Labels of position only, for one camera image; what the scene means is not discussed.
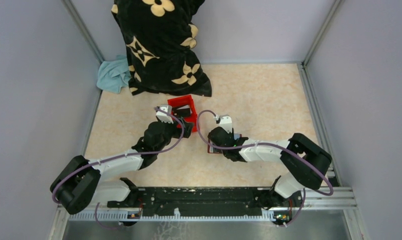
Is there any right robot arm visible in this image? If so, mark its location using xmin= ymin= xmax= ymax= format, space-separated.
xmin=208 ymin=127 xmax=333 ymax=206

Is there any black VIP credit card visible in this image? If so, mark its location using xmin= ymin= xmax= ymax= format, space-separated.
xmin=172 ymin=104 xmax=192 ymax=118

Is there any light blue cloth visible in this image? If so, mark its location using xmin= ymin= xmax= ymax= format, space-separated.
xmin=96 ymin=55 xmax=131 ymax=94

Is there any aluminium frame rail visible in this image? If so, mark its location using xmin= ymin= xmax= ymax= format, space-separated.
xmin=68 ymin=187 xmax=357 ymax=224

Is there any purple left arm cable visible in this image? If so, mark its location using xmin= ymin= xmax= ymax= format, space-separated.
xmin=51 ymin=106 xmax=185 ymax=231

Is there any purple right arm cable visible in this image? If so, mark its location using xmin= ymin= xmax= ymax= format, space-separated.
xmin=196 ymin=109 xmax=335 ymax=227

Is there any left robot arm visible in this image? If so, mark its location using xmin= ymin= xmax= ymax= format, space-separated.
xmin=50 ymin=117 xmax=194 ymax=215

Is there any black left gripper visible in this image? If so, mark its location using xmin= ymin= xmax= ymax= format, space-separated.
xmin=155 ymin=115 xmax=194 ymax=154

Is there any red plastic bin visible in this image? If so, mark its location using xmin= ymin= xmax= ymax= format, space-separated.
xmin=167 ymin=95 xmax=198 ymax=133

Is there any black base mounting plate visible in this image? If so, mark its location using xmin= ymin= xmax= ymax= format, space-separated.
xmin=107 ymin=187 xmax=302 ymax=209

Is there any red leather card holder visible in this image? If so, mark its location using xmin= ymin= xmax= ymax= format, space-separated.
xmin=207 ymin=131 xmax=249 ymax=158

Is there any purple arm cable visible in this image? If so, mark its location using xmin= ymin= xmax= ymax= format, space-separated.
xmin=51 ymin=106 xmax=185 ymax=231
xmin=196 ymin=109 xmax=335 ymax=227

